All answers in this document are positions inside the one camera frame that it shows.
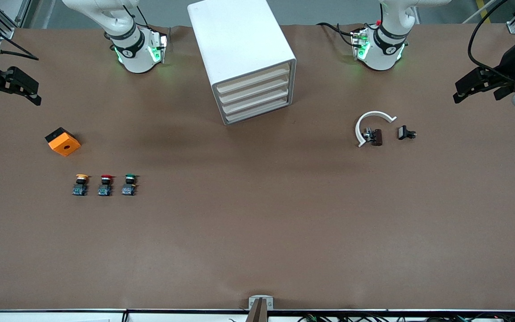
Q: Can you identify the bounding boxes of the green push button switch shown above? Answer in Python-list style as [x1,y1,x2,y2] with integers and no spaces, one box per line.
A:
[122,174,138,197]

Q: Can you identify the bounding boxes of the cream plastic drawer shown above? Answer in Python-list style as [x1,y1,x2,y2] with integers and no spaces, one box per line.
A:
[224,95,293,124]
[221,85,292,114]
[218,74,292,104]
[215,63,291,94]

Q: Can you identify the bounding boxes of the white drawer cabinet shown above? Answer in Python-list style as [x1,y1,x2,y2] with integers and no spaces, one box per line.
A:
[187,0,297,126]

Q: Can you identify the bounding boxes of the brown paper table cover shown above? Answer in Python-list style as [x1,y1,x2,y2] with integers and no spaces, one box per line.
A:
[0,23,515,311]

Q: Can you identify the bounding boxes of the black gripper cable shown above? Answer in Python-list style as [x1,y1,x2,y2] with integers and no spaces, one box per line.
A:
[468,0,508,76]
[0,9,40,61]

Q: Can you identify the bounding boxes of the orange black button enclosure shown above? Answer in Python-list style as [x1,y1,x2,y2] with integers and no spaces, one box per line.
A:
[45,127,81,157]

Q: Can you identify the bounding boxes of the white half-ring clamp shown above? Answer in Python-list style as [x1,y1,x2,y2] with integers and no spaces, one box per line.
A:
[355,111,397,148]

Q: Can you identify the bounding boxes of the yellow push button switch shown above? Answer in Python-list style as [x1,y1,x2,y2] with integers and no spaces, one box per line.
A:
[72,174,90,197]

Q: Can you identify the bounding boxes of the red push button switch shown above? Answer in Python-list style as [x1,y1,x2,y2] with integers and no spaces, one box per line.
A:
[97,174,115,197]

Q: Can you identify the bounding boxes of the black arm base cable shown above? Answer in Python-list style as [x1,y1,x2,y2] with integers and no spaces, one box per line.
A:
[122,5,152,30]
[317,21,362,48]

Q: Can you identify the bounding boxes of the white table edge rail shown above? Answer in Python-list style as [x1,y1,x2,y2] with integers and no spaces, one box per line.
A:
[0,309,515,322]

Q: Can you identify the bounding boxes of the black cable bundle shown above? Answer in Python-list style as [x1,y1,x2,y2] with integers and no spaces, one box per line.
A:
[297,313,515,322]

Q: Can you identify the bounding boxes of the grey metal bracket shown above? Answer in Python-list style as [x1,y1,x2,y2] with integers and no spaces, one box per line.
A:
[248,295,274,310]

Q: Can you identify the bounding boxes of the brown camera post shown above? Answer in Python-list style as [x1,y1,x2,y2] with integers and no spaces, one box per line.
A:
[245,297,270,322]

